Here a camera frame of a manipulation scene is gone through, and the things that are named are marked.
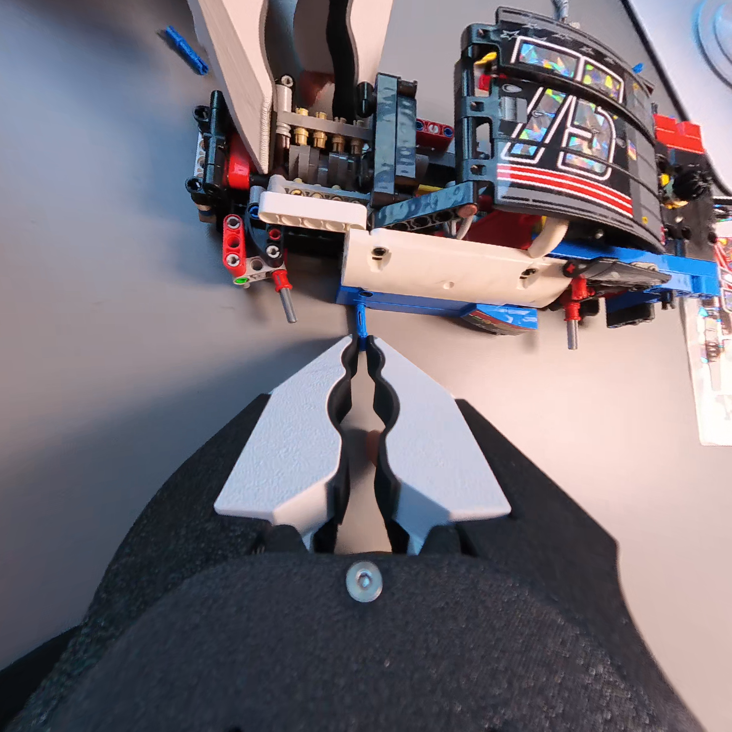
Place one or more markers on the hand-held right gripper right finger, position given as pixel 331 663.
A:
pixel 446 457

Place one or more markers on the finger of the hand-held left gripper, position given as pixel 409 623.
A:
pixel 371 34
pixel 240 68

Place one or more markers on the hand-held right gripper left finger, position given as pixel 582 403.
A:
pixel 286 457

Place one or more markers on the blue lego axle pin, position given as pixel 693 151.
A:
pixel 186 50
pixel 361 326

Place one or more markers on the lego car model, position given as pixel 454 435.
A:
pixel 446 269

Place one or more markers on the person's left hand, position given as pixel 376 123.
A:
pixel 317 86

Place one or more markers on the holographic sticker sheet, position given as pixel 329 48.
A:
pixel 715 371

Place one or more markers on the white book stand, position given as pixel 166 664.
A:
pixel 686 57

